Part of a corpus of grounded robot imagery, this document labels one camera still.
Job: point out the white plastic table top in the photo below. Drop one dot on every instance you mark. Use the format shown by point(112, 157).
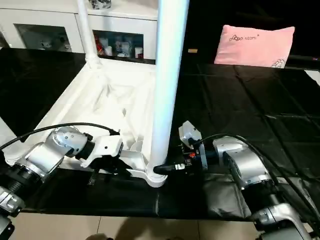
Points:
point(87, 100)

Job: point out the white plastic table leg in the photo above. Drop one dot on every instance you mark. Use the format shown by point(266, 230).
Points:
point(5, 130)
point(86, 32)
point(170, 75)

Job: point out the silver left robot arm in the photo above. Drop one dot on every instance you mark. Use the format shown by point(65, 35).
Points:
point(60, 140)

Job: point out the dark left robot foot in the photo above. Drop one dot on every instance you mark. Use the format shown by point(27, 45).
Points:
point(97, 237)

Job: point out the black work mat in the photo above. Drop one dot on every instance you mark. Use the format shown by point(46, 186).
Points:
point(250, 100)

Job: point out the small yellow label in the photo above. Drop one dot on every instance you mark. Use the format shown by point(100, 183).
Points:
point(193, 50)

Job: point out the white jar with red base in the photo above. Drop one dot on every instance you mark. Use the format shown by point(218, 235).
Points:
point(138, 52)

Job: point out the red and white carton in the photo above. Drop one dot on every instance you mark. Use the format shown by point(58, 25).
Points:
point(99, 46)

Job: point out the pink pillow with print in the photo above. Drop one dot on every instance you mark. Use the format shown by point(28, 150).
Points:
point(252, 47)

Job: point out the black low cabinet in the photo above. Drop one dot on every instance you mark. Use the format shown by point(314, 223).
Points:
point(300, 61)

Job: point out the white flat board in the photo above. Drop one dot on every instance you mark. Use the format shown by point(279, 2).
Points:
point(314, 76)

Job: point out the white cabinet with glass doors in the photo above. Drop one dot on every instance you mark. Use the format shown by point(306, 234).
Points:
point(50, 15)

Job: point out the dark bundle of small items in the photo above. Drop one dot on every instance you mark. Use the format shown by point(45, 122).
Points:
point(101, 3)

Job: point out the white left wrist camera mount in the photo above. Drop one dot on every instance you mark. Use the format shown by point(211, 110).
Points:
point(107, 146)

